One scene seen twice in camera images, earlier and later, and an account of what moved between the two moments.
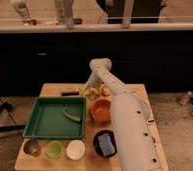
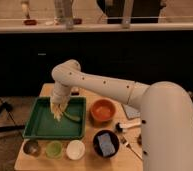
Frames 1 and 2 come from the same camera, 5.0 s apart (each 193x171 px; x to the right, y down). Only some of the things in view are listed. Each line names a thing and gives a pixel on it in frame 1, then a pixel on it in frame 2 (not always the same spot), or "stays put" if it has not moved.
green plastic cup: x=54 y=149 stays put
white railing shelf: x=97 y=26 stays put
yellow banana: x=91 y=94 -> x=58 y=115
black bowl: x=104 y=143 stays put
